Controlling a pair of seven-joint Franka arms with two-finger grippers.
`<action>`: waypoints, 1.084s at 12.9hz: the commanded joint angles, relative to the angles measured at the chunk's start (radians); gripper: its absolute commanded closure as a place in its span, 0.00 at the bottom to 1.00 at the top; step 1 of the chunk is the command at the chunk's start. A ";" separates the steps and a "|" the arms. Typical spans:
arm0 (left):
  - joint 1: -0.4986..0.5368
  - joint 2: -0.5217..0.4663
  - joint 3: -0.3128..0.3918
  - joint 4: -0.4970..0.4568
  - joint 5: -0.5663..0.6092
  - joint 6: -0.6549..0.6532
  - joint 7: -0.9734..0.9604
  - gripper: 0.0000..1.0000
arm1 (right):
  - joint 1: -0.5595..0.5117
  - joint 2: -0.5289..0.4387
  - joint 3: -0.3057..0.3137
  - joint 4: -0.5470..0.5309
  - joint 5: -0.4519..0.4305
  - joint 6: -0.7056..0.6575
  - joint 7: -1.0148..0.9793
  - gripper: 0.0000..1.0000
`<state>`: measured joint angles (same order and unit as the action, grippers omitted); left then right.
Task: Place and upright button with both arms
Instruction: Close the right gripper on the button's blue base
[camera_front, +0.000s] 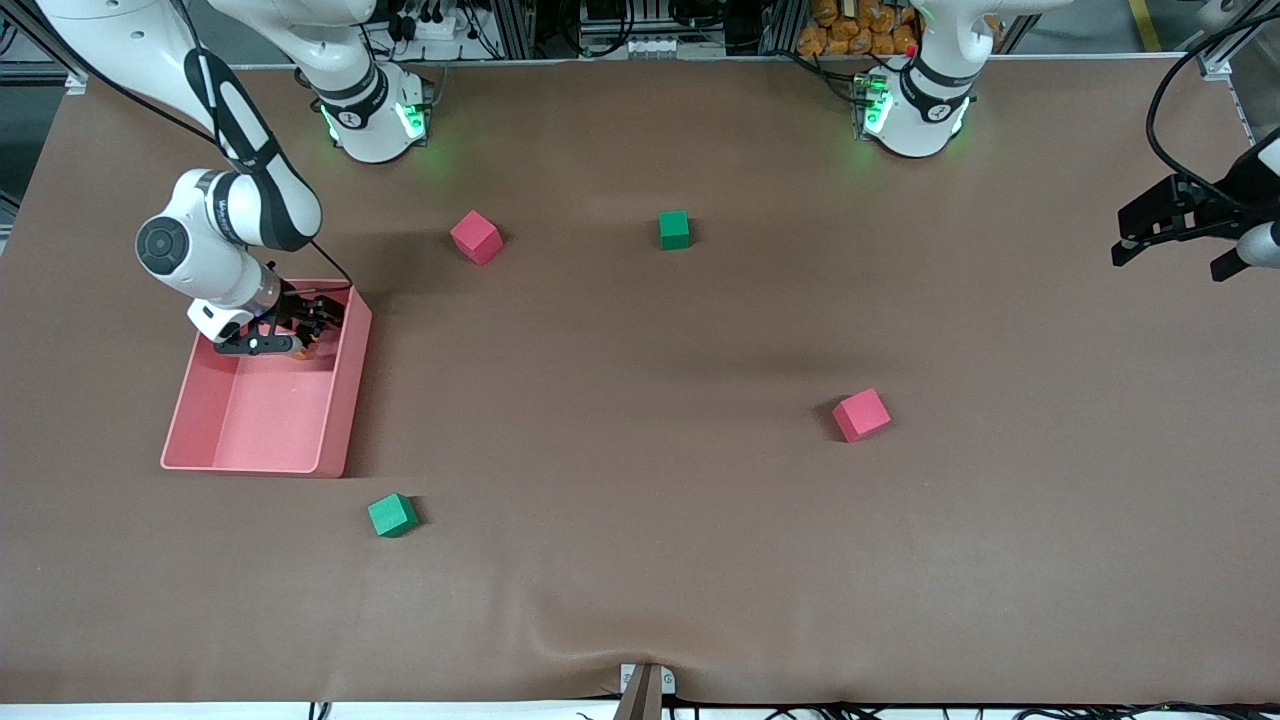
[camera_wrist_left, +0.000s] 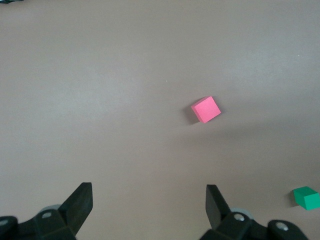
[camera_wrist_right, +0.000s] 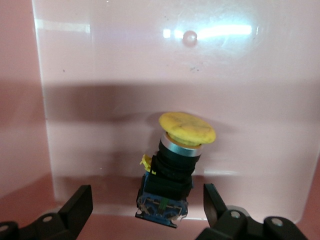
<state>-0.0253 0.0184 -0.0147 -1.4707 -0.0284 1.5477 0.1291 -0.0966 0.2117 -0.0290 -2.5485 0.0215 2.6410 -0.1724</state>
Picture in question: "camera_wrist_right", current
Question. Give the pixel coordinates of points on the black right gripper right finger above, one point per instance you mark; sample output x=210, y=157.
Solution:
x=216, y=215

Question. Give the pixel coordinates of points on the pink plastic tray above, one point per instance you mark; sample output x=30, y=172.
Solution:
x=125, y=62

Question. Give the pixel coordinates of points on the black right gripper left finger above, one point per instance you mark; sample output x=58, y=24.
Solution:
x=75, y=212

